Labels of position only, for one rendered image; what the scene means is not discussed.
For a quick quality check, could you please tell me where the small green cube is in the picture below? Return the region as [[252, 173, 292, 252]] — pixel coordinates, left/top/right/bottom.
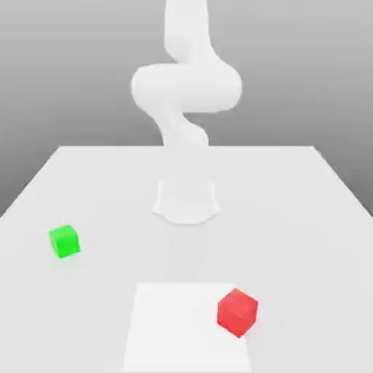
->
[[48, 224, 82, 259]]

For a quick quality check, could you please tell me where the small red cube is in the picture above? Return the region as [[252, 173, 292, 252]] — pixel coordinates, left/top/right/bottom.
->
[[216, 287, 259, 339]]

